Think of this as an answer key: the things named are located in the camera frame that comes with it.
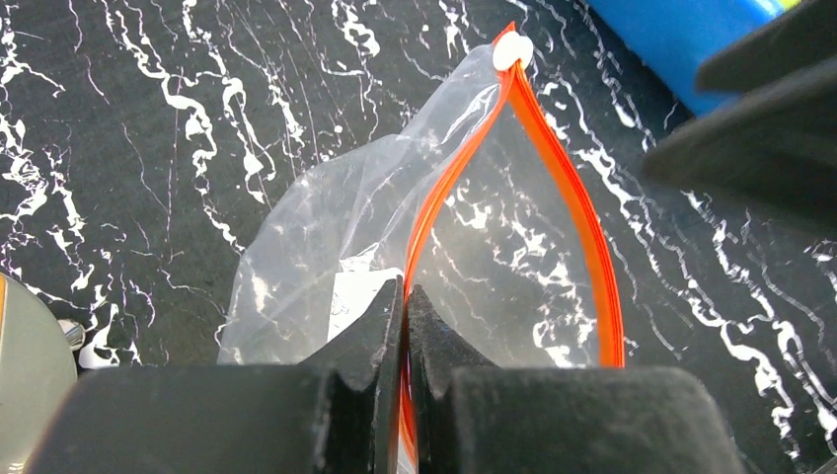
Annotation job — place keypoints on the blue plastic bin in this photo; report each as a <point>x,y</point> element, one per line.
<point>674,37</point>

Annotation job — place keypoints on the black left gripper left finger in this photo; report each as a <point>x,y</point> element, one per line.
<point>336,411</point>

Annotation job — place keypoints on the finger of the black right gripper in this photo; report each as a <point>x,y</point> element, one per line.
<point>775,146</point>

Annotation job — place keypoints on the clear orange zip top bag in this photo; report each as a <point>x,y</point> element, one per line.
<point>475,202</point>

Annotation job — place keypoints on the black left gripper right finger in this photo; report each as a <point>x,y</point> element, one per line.
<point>473,416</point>

